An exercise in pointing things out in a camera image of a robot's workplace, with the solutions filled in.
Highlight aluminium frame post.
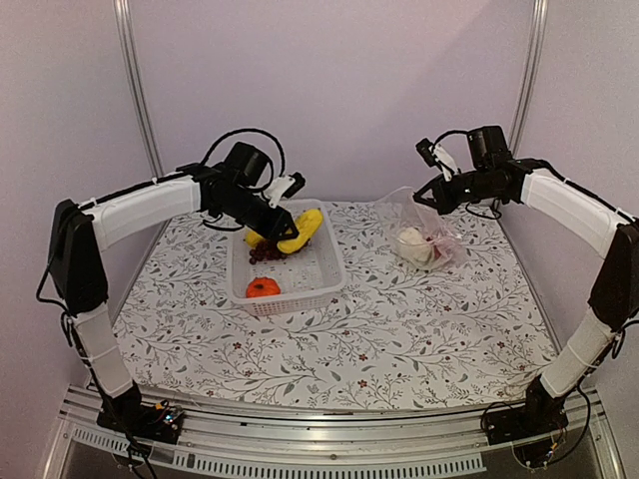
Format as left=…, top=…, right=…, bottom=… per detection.
left=113, top=0, right=166, bottom=179
left=508, top=0, right=549, bottom=154

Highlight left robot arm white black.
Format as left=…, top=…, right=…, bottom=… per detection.
left=36, top=142, right=306, bottom=433

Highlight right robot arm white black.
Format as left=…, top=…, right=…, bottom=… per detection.
left=413, top=159, right=638, bottom=435

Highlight dark red toy grapes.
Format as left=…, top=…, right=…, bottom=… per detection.
left=249, top=241, right=287, bottom=264

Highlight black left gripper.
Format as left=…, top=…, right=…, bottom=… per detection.
left=217, top=187, right=299, bottom=241

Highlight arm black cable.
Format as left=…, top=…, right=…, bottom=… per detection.
left=204, top=129, right=287, bottom=181
left=431, top=129, right=470, bottom=146

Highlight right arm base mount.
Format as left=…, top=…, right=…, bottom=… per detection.
left=479, top=389, right=592, bottom=472

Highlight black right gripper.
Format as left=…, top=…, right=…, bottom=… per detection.
left=414, top=167, right=502, bottom=215

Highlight clear zip top bag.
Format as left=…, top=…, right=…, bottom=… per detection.
left=373, top=187, right=467, bottom=271

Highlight right aluminium frame post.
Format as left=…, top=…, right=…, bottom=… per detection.
left=508, top=0, right=549, bottom=154

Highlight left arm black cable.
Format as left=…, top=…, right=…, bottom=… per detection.
left=204, top=129, right=287, bottom=181

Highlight left aluminium frame post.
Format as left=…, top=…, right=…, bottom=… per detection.
left=113, top=0, right=166, bottom=179

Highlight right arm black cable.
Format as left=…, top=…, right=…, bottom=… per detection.
left=431, top=129, right=470, bottom=146

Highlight white perforated plastic basket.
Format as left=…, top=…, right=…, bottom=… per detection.
left=227, top=199, right=346, bottom=316

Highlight yellow toy corn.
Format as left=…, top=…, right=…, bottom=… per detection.
left=277, top=209, right=323, bottom=254

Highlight white toy cauliflower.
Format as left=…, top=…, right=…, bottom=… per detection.
left=396, top=228, right=434, bottom=266

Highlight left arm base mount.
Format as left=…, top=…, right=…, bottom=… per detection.
left=97, top=395, right=185, bottom=445

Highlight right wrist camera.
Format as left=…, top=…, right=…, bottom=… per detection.
left=415, top=139, right=460, bottom=182

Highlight floral patterned table mat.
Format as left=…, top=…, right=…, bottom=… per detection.
left=114, top=203, right=556, bottom=409

